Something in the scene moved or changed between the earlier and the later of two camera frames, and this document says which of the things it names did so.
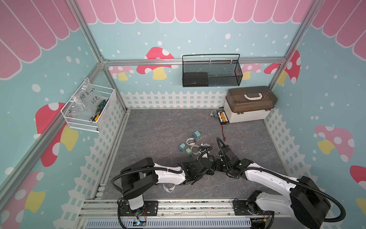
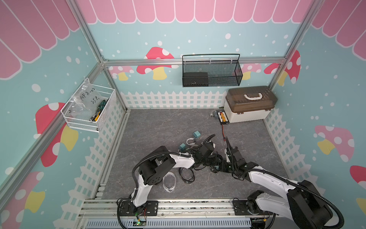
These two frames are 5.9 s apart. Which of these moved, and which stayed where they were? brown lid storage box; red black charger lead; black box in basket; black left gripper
Moved: black left gripper
Stayed: black box in basket; red black charger lead; brown lid storage box
